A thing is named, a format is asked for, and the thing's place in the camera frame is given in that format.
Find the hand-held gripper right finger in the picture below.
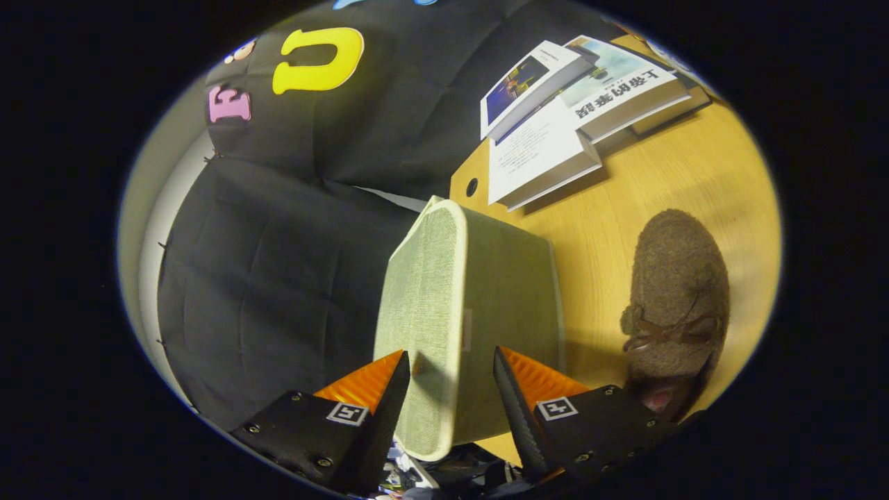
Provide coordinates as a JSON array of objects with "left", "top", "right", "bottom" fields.
[{"left": 492, "top": 345, "right": 695, "bottom": 485}]

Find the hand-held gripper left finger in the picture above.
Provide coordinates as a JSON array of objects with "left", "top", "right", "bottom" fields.
[{"left": 229, "top": 349, "right": 412, "bottom": 497}]

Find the green fabric storage box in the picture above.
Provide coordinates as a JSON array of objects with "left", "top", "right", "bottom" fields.
[{"left": 373, "top": 196, "right": 567, "bottom": 463}]

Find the brown fuzzy shoe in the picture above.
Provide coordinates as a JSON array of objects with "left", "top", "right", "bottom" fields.
[{"left": 620, "top": 210, "right": 731, "bottom": 422}]

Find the white cover book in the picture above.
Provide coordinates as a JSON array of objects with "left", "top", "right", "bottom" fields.
[{"left": 488, "top": 97, "right": 603, "bottom": 212}]

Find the small blue cover book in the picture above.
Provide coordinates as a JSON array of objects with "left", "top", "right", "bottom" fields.
[{"left": 481, "top": 40, "right": 597, "bottom": 140}]

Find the teal cover book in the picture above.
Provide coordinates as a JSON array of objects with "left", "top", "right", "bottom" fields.
[{"left": 559, "top": 35, "right": 688, "bottom": 144}]

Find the dark cover book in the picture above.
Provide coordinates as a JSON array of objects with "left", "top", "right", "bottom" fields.
[{"left": 629, "top": 42, "right": 713, "bottom": 136}]

